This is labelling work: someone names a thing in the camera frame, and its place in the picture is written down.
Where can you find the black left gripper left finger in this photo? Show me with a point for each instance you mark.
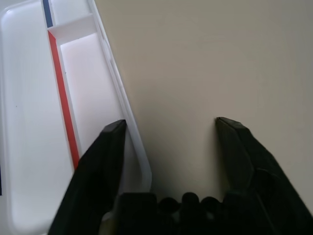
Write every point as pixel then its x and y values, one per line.
pixel 93 176

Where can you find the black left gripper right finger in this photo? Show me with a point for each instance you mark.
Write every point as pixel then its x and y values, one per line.
pixel 259 171

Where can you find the white plastic pencil case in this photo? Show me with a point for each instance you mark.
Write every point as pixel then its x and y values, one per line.
pixel 31 98

